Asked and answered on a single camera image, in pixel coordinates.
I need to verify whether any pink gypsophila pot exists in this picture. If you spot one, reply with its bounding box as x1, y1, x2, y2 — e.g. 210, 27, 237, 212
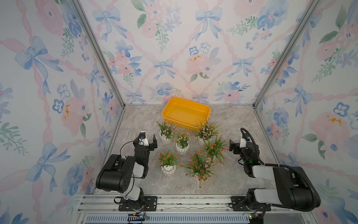
175, 132, 190, 155
157, 121, 176, 144
194, 121, 219, 145

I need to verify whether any yellow plastic storage box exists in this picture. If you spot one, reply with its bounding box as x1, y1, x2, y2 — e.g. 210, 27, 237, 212
162, 97, 211, 131

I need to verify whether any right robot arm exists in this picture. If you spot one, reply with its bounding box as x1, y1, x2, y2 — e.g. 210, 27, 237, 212
229, 139, 321, 212

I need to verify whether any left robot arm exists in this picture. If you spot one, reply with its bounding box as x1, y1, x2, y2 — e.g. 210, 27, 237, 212
96, 132, 158, 211

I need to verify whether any red flower pot right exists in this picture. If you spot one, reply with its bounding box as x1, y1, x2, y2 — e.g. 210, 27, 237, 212
204, 136, 227, 165

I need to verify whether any red flower pot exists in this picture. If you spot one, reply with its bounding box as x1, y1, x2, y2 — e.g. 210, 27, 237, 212
204, 136, 227, 165
157, 150, 178, 178
180, 151, 216, 188

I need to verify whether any red flower pot front left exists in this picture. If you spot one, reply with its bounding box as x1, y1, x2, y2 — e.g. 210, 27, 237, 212
157, 150, 178, 178

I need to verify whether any red flower pot front centre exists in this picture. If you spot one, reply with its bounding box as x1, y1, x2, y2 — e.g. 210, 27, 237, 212
180, 151, 216, 188

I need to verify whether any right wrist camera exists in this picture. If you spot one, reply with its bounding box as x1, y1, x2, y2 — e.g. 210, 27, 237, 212
240, 133, 250, 148

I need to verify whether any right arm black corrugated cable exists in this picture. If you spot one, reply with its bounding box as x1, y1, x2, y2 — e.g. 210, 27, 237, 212
240, 127, 322, 212

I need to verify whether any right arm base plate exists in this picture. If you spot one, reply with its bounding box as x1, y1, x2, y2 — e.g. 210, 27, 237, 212
228, 196, 271, 212

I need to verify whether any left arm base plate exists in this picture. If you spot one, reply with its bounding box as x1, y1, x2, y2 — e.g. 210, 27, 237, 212
118, 196, 158, 212

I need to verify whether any aluminium front rail frame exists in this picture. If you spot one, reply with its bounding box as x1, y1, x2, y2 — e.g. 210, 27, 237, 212
73, 195, 317, 224

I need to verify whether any left corner aluminium post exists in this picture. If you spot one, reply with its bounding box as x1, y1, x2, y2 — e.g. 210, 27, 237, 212
69, 0, 125, 109

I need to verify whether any corner aluminium post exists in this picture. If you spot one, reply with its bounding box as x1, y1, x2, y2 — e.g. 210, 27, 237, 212
252, 0, 321, 109
69, 0, 125, 109

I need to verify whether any right corner aluminium post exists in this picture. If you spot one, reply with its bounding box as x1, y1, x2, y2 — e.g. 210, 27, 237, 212
252, 0, 321, 109

